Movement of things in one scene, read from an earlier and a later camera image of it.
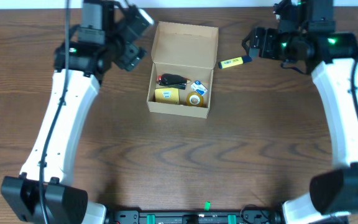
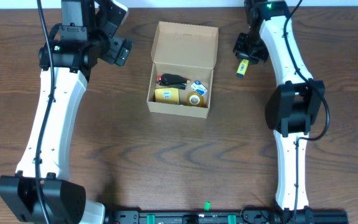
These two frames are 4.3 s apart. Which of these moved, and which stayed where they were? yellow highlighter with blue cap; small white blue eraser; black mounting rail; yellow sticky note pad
Moved: yellow highlighter with blue cap
Stayed: yellow sticky note pad; black mounting rail; small white blue eraser
